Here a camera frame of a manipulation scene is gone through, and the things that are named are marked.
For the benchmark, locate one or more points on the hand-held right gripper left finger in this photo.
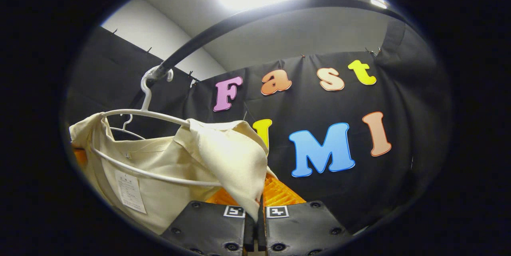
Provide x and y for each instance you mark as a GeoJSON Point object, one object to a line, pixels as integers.
{"type": "Point", "coordinates": [207, 228]}

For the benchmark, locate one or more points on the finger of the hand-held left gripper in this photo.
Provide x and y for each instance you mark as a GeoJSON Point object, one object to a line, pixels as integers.
{"type": "Point", "coordinates": [81, 158]}

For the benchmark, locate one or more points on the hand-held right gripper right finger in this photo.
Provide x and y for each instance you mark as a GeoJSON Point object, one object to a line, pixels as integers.
{"type": "Point", "coordinates": [299, 228]}

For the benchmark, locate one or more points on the cream white shirt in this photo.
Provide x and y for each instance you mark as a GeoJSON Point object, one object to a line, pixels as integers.
{"type": "Point", "coordinates": [231, 156]}

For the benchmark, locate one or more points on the white plastic hanger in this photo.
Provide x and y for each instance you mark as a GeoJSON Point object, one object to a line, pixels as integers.
{"type": "Point", "coordinates": [146, 96]}
{"type": "Point", "coordinates": [127, 122]}

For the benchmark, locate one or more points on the black clothes rack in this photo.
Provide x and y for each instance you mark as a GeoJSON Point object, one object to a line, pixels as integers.
{"type": "Point", "coordinates": [247, 14]}

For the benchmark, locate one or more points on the black backdrop cloth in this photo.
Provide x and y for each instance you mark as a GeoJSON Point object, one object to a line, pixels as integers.
{"type": "Point", "coordinates": [319, 104]}

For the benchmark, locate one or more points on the small ceiling light panel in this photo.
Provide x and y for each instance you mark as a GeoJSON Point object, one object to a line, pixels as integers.
{"type": "Point", "coordinates": [377, 0]}

